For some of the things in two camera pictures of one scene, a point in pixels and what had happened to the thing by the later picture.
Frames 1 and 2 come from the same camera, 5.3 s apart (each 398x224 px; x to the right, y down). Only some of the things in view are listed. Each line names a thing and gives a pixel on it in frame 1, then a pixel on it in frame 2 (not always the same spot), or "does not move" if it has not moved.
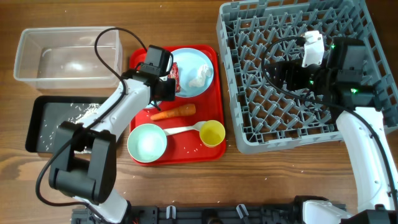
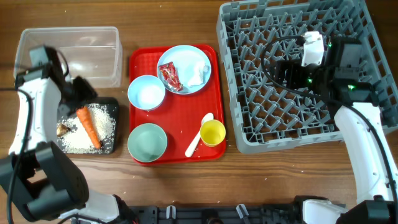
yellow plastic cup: [212, 132] does not move
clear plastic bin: [65, 58] does not move
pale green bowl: [147, 143] does not move
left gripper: [169, 93] to [86, 92]
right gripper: [293, 68] does not move
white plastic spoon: [196, 126] to [209, 116]
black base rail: [200, 214] does not move
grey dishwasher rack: [258, 33] does not move
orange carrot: [182, 110] to [84, 115]
